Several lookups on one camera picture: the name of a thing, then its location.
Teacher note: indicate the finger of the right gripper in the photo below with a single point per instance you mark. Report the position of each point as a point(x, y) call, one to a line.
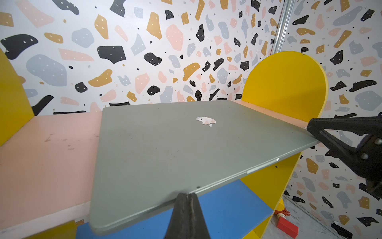
point(357, 142)

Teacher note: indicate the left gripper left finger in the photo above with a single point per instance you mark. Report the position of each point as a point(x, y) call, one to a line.
point(180, 226)

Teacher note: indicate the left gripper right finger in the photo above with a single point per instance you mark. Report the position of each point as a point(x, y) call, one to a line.
point(196, 225)

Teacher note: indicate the silver laptop computer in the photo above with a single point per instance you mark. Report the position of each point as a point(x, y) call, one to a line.
point(148, 154)

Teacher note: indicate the red yellow toy figure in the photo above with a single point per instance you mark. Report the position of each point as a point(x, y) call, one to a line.
point(283, 224)

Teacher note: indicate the yellow pink blue shelf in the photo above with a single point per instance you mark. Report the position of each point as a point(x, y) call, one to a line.
point(48, 167)

